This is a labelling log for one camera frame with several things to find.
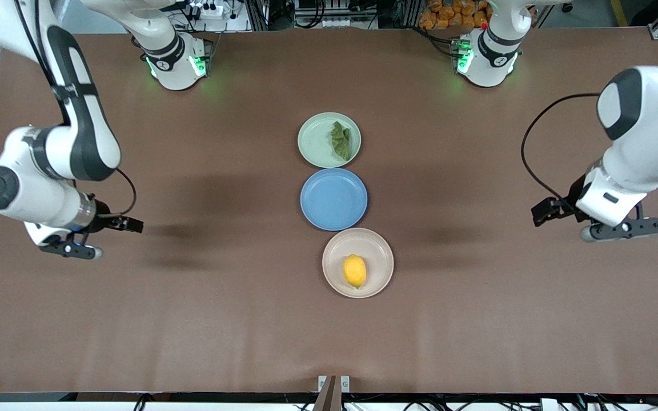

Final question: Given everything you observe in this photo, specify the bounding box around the yellow lemon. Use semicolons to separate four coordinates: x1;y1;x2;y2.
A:
343;254;368;289

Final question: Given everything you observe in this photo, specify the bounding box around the green lettuce leaf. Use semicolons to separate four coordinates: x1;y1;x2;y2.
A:
330;121;353;162

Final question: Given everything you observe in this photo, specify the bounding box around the beige plate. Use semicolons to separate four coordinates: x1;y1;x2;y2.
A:
322;228;395;299

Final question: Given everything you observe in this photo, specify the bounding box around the pale green plate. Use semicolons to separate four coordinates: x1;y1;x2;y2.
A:
297;112;362;169

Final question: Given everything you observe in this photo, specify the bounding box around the blue plate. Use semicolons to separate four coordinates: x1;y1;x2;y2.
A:
300;168;368;231

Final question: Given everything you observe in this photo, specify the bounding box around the bag of orange snacks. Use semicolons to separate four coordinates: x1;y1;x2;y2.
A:
419;0;492;30

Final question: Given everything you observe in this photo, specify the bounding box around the white power strip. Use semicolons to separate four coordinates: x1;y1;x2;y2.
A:
183;2;232;18

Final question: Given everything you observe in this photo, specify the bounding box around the metal equipment rack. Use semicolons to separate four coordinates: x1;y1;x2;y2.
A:
246;0;421;30

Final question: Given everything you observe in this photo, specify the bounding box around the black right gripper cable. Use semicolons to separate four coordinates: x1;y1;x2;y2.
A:
115;167;137;216

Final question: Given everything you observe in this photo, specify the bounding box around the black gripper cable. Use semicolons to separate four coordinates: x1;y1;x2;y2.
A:
521;93;601;202
115;167;137;216

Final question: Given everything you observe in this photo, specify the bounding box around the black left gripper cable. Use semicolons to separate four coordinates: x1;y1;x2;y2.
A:
521;93;601;202

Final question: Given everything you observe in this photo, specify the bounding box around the black arm base cable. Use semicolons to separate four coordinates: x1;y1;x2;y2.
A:
412;24;460;58

